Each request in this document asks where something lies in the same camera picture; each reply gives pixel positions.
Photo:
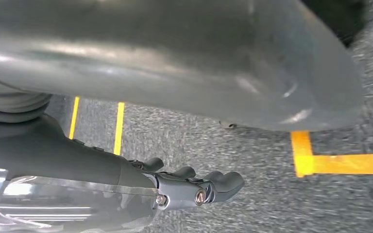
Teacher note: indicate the grey robot body shell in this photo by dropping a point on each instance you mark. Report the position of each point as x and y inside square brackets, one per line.
[173, 58]

